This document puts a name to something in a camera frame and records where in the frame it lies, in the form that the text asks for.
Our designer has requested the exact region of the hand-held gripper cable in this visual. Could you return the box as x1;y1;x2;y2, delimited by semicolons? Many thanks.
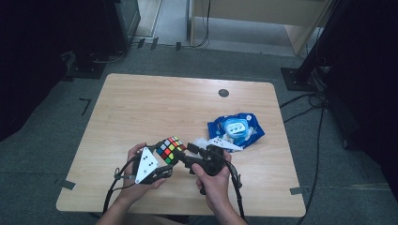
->
223;162;247;219
102;157;142;214

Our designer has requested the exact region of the black stand base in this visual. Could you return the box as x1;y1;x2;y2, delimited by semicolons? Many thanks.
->
64;51;107;80

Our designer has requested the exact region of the multicoloured puzzle cube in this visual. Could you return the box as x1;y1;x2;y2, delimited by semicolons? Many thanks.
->
155;136;188;166

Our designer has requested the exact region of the right hand-held gripper cable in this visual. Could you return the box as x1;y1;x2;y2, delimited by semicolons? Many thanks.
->
223;162;247;219

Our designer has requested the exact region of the person's left hand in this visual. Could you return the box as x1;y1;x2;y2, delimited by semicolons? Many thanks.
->
118;142;167;204

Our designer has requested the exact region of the grey floor cable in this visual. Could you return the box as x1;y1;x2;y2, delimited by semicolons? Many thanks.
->
90;46;130;65

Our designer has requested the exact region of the black cabinet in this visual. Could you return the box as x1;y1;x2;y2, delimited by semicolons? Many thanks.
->
102;0;142;54

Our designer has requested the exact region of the left hand-held gripper cable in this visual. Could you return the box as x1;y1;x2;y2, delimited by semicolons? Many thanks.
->
102;157;142;214

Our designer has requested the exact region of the white wet wipe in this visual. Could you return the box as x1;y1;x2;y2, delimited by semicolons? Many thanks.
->
191;136;210;150

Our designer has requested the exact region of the light wooden furniture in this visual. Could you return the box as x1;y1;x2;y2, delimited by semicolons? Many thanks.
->
189;0;334;56

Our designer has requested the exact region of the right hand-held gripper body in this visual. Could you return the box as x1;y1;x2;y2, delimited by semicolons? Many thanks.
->
195;137;244;177

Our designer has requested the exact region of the dark curtain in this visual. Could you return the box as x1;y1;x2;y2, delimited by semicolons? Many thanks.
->
0;0;107;142
325;0;398;201

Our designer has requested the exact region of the black metal stand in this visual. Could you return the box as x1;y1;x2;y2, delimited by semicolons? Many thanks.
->
280;0;348;93

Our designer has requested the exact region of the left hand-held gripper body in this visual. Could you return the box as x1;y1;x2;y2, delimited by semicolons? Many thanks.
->
132;146;174;186

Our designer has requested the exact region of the blue wet wipe packet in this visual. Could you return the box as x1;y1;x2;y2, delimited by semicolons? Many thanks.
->
207;112;266;154

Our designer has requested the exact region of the person's right hand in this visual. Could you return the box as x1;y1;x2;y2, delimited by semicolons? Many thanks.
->
191;151;234;215

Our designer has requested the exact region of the looped black floor cable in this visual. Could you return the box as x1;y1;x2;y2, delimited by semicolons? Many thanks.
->
279;92;329;125

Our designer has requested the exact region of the long black floor cable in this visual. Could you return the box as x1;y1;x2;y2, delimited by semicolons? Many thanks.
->
295;102;327;225

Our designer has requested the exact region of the hanging black cable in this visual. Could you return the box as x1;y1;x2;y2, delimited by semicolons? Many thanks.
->
191;0;211;50

